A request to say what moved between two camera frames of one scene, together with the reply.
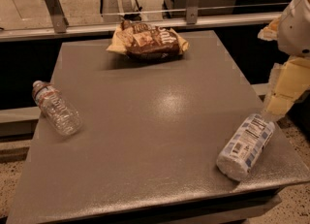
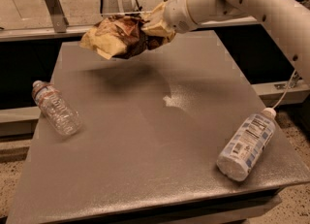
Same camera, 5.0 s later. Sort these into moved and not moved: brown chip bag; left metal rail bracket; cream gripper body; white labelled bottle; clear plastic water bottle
Moved: cream gripper body; brown chip bag
Not moved: clear plastic water bottle; left metal rail bracket; white labelled bottle
